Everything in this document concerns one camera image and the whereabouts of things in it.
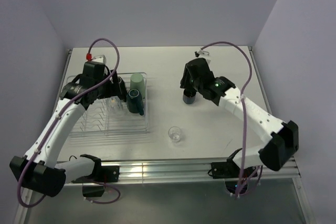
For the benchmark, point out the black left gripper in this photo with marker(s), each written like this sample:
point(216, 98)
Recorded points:
point(112, 88)

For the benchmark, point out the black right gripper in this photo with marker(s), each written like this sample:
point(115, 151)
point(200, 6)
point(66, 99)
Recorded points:
point(184, 82)

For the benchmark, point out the black mug cream interior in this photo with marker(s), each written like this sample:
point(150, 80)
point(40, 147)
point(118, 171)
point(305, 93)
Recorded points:
point(123, 90)

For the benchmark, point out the large clear glass cup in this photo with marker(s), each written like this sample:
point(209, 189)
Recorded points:
point(114, 107)

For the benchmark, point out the light green plastic cup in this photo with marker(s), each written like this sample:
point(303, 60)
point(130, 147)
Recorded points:
point(137, 82)

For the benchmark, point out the dark green mug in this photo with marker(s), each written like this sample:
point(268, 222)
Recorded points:
point(135, 102)

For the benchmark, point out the dark blue mug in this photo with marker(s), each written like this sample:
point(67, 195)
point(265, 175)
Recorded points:
point(189, 96)

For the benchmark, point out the small clear glass cup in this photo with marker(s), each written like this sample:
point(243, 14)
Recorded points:
point(175, 134)

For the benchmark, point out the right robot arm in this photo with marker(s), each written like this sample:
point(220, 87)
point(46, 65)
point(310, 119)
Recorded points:
point(280, 140)

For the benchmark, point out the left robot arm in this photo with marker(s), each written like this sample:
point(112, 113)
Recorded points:
point(38, 169)

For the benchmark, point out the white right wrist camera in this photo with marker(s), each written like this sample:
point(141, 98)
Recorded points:
point(203, 54)

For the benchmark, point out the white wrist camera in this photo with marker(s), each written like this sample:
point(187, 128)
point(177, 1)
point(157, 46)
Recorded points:
point(95, 60)
point(203, 54)

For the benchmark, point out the clear wire dish rack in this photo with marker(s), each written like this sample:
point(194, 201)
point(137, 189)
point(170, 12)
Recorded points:
point(95, 121)

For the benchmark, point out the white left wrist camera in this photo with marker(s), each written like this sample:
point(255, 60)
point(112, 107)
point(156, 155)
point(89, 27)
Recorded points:
point(95, 60)

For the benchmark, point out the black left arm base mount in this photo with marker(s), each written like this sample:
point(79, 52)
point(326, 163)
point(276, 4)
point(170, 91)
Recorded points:
point(91, 187)

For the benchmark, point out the aluminium rail frame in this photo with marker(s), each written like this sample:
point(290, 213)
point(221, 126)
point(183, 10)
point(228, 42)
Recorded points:
point(168, 183)

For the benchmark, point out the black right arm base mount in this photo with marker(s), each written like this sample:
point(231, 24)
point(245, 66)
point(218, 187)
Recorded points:
point(224, 170)

